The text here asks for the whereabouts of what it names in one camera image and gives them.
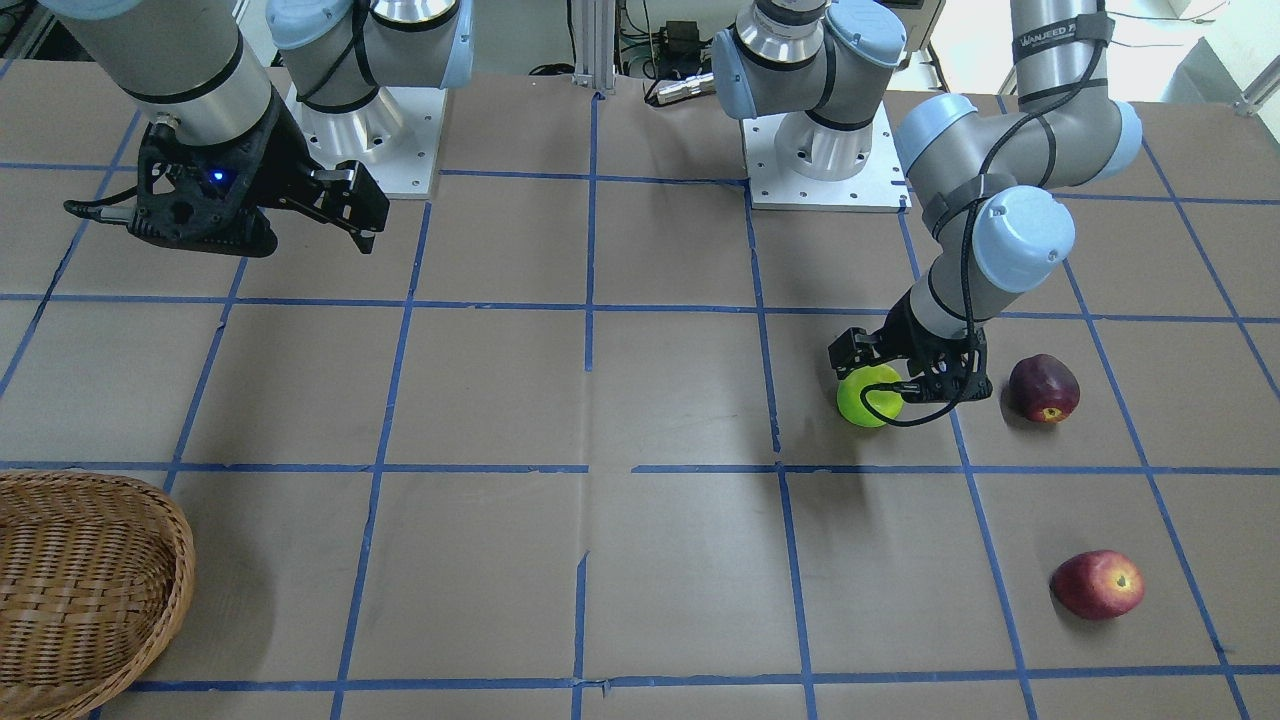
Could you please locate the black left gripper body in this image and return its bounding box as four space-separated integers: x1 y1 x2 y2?
879 296 993 404

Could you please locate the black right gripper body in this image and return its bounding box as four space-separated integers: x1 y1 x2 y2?
131 95 326 258

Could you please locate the green apple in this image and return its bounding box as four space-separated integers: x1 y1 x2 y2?
836 364 904 428

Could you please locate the dark red apple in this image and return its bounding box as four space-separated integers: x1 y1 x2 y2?
1009 354 1082 424

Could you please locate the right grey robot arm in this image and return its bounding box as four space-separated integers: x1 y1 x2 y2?
47 1 474 258

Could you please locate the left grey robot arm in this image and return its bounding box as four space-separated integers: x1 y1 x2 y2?
710 1 1142 407

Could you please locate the woven wicker basket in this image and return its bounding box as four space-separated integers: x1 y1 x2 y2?
1 470 196 719

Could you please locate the red yellow apple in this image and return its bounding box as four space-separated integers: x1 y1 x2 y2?
1050 550 1146 621

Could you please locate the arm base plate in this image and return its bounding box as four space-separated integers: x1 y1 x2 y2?
740 104 911 213
285 87 449 200

